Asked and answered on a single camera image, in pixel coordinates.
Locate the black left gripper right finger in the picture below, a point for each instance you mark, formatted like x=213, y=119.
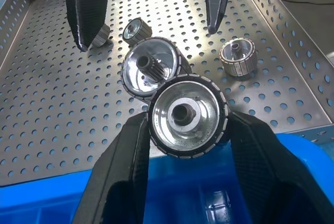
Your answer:
x=271, y=177

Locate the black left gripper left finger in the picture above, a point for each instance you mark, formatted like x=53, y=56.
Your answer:
x=122, y=161

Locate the silver metal roller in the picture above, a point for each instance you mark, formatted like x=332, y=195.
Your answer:
x=186, y=130
x=238, y=62
x=135, y=32
x=142, y=73
x=103, y=36

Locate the perforated steel tray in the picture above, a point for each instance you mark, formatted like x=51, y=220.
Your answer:
x=52, y=104

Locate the blue plastic compartment tray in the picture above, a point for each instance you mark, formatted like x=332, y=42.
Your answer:
x=39, y=203

